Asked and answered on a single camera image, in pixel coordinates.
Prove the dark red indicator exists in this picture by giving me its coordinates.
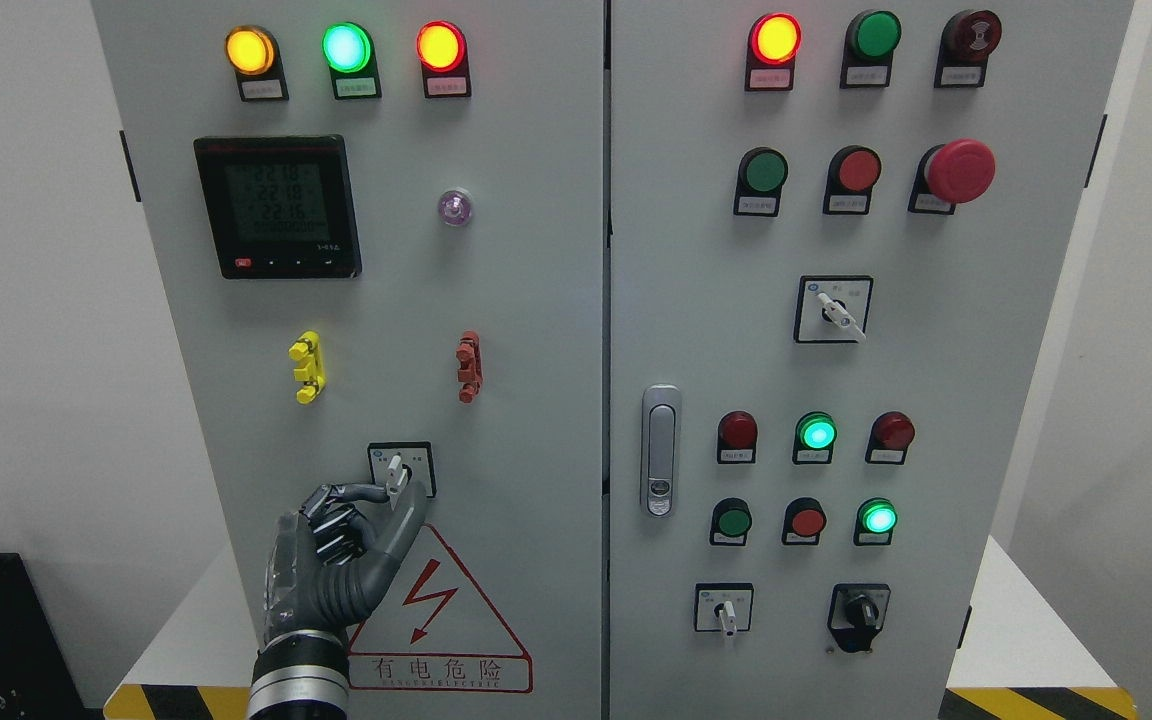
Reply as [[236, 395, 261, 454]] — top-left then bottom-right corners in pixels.
[[867, 411, 916, 465], [717, 410, 758, 464]]

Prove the green lit indicator middle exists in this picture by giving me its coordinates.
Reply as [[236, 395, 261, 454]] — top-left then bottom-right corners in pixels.
[[791, 411, 838, 465]]

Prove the black knob selector switch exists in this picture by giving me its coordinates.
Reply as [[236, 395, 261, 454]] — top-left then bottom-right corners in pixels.
[[827, 583, 890, 653]]

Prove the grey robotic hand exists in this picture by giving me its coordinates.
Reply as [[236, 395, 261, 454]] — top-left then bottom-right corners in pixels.
[[262, 480, 429, 644]]

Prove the white rotary selector switch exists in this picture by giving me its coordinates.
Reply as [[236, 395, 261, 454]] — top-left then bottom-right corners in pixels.
[[366, 441, 435, 507]]

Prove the black digital power meter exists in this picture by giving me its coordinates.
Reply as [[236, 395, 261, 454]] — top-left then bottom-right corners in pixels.
[[194, 135, 364, 281]]

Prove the silver door lock handle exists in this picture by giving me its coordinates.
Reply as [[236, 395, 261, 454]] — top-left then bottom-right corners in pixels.
[[641, 384, 682, 518]]

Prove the green button top right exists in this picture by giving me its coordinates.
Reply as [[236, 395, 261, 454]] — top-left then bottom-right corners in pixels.
[[838, 9, 902, 88]]

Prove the dark red buzzer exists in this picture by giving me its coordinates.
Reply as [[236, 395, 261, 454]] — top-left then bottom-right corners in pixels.
[[934, 9, 1002, 88]]

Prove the green push button second row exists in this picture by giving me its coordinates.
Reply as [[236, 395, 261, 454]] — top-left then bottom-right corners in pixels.
[[733, 146, 788, 218]]

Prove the green lit button lower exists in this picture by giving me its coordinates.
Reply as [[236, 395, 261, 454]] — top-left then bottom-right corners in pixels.
[[852, 497, 899, 546]]

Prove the yellow indicator light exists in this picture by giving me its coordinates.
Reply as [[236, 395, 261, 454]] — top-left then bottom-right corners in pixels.
[[225, 26, 289, 103]]

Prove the red electric hazard warning sticker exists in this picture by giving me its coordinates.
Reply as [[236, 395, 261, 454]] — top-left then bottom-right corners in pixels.
[[349, 524, 532, 694]]

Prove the yellow terminal connector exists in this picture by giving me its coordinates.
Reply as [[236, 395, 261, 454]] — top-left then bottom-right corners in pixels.
[[288, 331, 326, 406]]

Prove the small white rotary switch bottom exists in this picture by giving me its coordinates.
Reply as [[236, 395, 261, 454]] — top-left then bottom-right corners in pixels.
[[692, 582, 755, 637]]

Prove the green indicator light top left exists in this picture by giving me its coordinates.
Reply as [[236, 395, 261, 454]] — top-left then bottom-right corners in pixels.
[[321, 22, 381, 100]]

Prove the grey electrical cabinet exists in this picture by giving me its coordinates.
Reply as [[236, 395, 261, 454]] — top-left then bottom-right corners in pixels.
[[93, 1, 1134, 719]]

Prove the dark red indicator left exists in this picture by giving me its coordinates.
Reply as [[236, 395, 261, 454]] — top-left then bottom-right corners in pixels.
[[717, 410, 758, 464]]

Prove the white platform with hazard stripes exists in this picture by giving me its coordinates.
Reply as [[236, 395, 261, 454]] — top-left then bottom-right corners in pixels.
[[99, 541, 1138, 719]]

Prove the red indicator light top left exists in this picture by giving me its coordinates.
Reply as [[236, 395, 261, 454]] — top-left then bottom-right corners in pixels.
[[416, 20, 472, 99]]

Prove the dark red indicator right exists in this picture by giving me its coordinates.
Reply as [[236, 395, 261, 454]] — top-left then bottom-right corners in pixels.
[[867, 411, 916, 465]]

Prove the red lit indicator right door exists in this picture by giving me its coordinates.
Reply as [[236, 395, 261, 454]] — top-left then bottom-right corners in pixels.
[[744, 12, 803, 92]]

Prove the red emergency stop button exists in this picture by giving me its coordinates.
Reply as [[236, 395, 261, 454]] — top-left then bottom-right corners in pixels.
[[908, 138, 996, 217]]

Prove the clear round lamp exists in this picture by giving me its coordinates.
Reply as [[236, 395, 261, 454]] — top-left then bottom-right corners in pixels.
[[435, 187, 473, 227]]

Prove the red push button lower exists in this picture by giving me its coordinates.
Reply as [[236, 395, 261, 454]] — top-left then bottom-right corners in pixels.
[[781, 497, 827, 546]]

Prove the red push button second row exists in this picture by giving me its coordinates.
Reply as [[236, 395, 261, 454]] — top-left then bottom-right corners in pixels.
[[823, 145, 882, 215]]

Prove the white rotary switch right door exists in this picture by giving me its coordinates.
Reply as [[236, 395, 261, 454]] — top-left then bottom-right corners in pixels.
[[794, 275, 874, 344]]

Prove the green push button lower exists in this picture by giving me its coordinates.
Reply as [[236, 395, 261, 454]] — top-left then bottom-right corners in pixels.
[[708, 497, 753, 546]]

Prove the red terminal connector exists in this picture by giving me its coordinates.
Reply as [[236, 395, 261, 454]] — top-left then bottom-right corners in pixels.
[[454, 331, 484, 404]]

